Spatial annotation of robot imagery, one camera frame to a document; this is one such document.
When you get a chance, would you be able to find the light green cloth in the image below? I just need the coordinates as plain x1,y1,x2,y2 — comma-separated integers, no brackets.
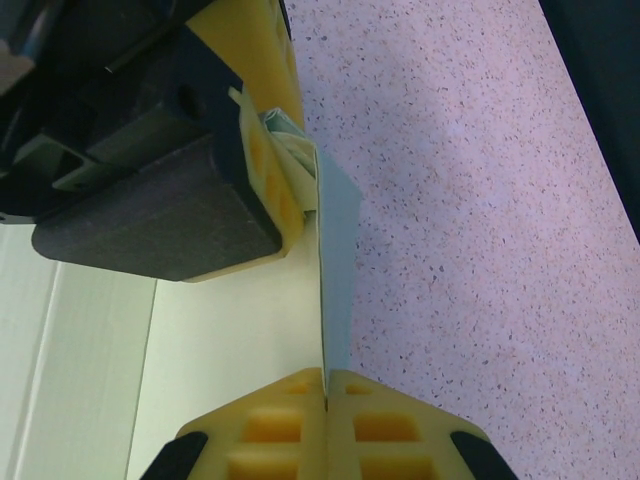
0,87,362,480

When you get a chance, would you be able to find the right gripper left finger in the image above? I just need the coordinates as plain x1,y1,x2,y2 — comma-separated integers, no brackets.
144,367,329,480

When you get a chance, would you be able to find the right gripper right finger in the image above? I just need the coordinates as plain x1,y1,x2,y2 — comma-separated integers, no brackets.
327,368,519,480

